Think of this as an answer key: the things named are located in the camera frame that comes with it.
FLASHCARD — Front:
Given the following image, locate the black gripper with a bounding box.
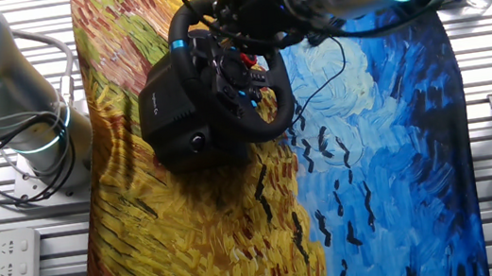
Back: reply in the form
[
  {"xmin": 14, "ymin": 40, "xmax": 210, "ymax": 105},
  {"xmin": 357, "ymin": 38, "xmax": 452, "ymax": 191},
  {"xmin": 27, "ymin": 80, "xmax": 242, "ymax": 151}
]
[{"xmin": 212, "ymin": 0, "xmax": 309, "ymax": 53}]

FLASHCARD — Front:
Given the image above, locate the black racing steering wheel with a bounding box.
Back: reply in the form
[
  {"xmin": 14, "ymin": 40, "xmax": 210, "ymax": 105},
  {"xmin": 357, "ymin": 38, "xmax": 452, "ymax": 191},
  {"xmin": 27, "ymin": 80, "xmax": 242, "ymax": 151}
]
[{"xmin": 162, "ymin": 0, "xmax": 300, "ymax": 153}]

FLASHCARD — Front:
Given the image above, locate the painted wheat field mat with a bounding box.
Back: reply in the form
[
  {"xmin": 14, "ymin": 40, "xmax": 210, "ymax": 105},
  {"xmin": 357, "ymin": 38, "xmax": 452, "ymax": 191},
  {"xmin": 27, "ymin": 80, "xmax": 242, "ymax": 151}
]
[{"xmin": 42, "ymin": 0, "xmax": 492, "ymax": 276}]

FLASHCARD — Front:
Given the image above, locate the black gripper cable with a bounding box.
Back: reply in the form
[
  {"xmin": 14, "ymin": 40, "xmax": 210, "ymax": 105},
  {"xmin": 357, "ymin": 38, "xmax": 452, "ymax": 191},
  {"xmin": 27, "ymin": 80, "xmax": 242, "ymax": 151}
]
[{"xmin": 173, "ymin": 0, "xmax": 461, "ymax": 65}]

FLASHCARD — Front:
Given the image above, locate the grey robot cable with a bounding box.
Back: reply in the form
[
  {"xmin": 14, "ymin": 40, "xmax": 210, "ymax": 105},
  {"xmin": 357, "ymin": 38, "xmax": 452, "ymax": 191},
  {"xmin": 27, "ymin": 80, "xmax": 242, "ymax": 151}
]
[{"xmin": 12, "ymin": 22, "xmax": 82, "ymax": 115}]

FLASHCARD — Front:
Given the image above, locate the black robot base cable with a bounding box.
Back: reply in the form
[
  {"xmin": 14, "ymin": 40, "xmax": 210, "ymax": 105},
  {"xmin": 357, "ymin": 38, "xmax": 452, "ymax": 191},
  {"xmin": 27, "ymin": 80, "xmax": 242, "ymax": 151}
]
[{"xmin": 0, "ymin": 106, "xmax": 84, "ymax": 210}]

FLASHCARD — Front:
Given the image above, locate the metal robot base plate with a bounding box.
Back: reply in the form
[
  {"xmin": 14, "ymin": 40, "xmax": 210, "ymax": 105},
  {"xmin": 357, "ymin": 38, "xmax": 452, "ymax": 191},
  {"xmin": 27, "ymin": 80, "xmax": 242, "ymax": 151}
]
[{"xmin": 8, "ymin": 144, "xmax": 96, "ymax": 211}]

